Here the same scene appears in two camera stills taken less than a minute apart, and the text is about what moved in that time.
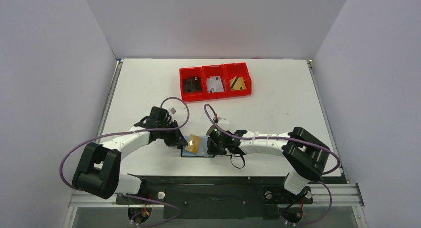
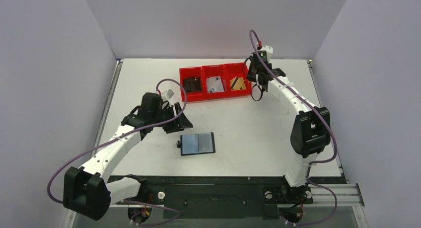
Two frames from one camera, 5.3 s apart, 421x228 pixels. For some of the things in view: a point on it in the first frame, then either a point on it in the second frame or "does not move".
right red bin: [237, 70] does not move
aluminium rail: [347, 194] does not move
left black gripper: [177, 139] -> [181, 123]
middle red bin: [209, 71] does not move
